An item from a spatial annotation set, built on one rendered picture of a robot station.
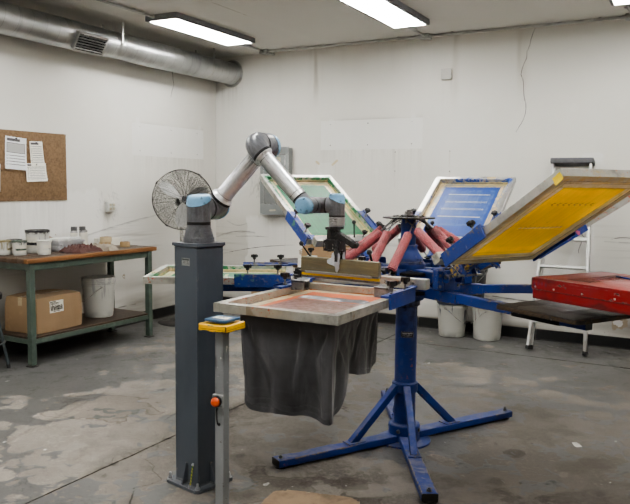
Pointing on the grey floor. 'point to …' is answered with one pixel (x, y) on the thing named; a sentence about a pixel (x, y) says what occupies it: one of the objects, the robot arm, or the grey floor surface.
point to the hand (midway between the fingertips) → (340, 269)
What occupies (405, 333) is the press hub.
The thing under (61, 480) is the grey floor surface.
